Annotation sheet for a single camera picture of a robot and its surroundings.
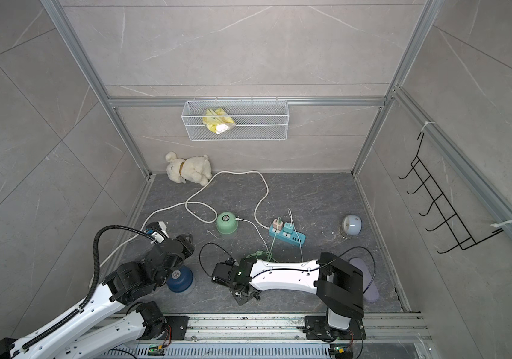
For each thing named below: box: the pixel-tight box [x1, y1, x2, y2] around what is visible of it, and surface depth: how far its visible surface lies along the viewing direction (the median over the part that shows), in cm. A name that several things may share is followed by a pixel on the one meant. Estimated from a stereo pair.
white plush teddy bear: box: [165, 151, 213, 187], surface depth 113 cm
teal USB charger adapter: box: [282, 222, 295, 235], surface depth 93 cm
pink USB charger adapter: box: [272, 218, 284, 231], surface depth 94 cm
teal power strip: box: [267, 223, 307, 247], surface depth 95 cm
